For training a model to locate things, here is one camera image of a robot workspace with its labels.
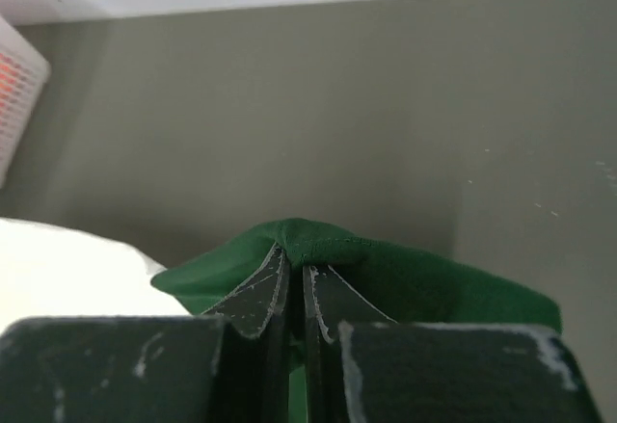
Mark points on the white plastic basket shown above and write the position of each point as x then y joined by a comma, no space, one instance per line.
16,110

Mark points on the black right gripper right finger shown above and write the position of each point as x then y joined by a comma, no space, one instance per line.
362,366

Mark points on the white and green t shirt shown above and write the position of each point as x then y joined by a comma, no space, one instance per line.
52,272

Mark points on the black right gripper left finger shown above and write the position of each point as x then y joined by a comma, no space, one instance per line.
229,364

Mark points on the orange cloth in basket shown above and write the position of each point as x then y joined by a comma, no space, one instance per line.
9,77

